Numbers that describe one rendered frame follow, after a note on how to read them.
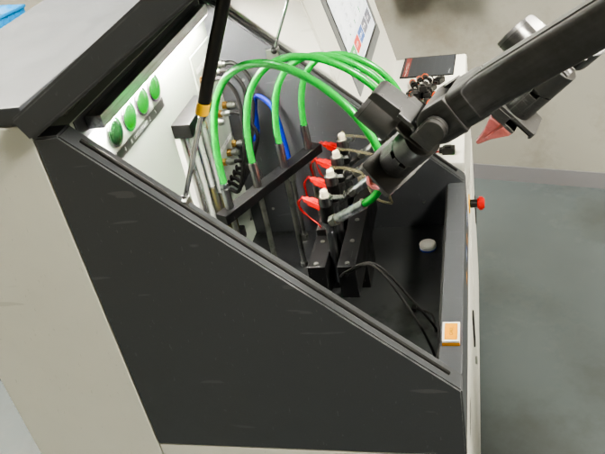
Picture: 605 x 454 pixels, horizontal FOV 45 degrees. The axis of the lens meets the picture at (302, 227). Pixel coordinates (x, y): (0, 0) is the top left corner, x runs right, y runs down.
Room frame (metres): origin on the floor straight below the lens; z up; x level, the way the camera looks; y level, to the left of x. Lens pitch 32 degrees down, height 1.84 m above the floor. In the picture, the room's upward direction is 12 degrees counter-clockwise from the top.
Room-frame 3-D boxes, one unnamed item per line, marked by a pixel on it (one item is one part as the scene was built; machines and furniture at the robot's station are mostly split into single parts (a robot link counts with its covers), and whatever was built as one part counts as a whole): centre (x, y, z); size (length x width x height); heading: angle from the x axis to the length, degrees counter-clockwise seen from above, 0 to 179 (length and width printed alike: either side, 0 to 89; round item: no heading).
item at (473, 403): (1.16, -0.30, 0.44); 0.65 x 0.02 x 0.68; 163
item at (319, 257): (1.35, -0.09, 0.91); 0.34 x 0.10 x 0.15; 163
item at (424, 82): (1.89, -0.41, 1.01); 0.23 x 0.11 x 0.06; 163
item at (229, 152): (1.54, 0.13, 1.20); 0.13 x 0.03 x 0.31; 163
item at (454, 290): (1.16, -0.28, 0.87); 0.62 x 0.04 x 0.16; 163
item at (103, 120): (1.31, 0.20, 1.43); 0.54 x 0.03 x 0.02; 163
